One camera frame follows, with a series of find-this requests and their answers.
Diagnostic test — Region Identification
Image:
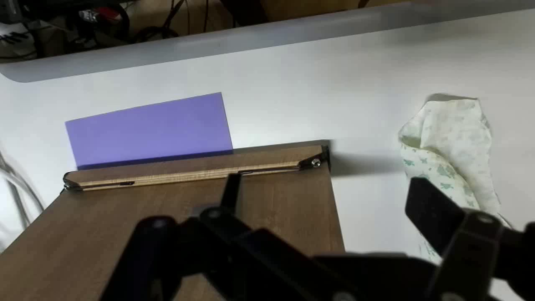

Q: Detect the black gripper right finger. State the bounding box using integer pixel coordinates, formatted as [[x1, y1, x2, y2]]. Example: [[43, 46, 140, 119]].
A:
[[404, 178, 535, 301]]

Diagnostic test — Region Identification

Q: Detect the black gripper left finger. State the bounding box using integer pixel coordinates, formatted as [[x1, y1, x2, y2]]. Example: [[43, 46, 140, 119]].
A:
[[98, 171, 358, 301]]

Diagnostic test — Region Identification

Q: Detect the white green patterned cloth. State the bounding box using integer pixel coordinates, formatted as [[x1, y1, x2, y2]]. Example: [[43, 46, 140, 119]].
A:
[[396, 93, 511, 265]]

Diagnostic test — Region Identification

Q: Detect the wooden stand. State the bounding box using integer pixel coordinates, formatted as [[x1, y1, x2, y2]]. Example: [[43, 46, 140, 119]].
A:
[[0, 143, 344, 301]]

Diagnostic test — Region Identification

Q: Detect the purple paper sheet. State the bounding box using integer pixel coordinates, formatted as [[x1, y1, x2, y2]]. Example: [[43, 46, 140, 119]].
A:
[[65, 94, 232, 170]]

